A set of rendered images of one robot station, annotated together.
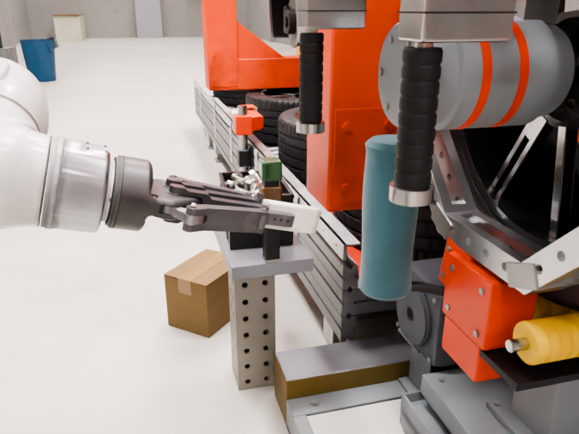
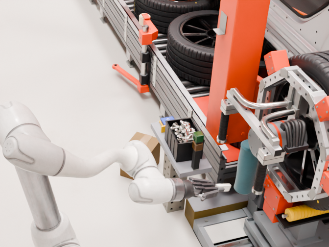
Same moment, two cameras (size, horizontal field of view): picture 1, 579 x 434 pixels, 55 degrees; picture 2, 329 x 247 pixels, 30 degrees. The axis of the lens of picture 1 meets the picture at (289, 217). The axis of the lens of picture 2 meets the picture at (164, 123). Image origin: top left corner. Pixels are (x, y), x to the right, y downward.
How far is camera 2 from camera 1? 1.95 m
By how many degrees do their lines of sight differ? 16
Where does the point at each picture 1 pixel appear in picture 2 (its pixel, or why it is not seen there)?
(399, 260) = (249, 182)
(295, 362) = (197, 202)
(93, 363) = (90, 199)
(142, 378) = (118, 207)
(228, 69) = not seen: outside the picture
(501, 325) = (282, 207)
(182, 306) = not seen: hidden behind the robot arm
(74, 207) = (177, 198)
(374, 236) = (242, 175)
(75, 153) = (177, 185)
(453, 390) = (266, 218)
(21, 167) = (169, 192)
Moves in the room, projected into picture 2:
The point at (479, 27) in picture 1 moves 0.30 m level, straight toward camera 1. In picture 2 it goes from (275, 160) to (269, 214)
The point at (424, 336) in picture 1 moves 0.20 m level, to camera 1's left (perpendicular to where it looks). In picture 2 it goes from (255, 197) to (216, 198)
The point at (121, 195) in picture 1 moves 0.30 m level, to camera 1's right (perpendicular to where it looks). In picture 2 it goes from (187, 193) to (263, 192)
